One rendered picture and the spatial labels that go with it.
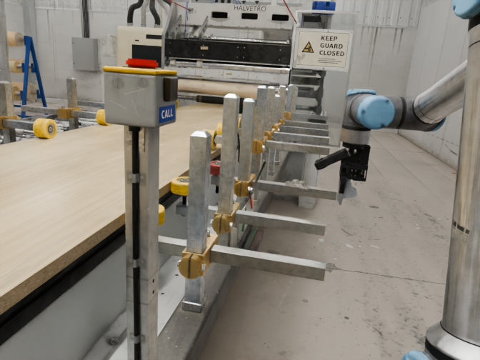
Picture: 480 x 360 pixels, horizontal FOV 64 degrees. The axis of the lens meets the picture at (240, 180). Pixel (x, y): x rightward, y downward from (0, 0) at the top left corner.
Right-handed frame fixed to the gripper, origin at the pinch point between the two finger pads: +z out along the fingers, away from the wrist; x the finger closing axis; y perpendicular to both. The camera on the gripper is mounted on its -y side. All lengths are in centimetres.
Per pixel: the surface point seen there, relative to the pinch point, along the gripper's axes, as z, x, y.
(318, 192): -2.4, -1.4, -7.1
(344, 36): -73, 223, 2
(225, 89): -22, 226, -99
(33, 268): -7, -80, -51
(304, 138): -12, 49, -15
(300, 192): -1.6, -1.4, -13.0
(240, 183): -4.0, -8.4, -32.5
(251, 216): -0.2, -26.4, -25.0
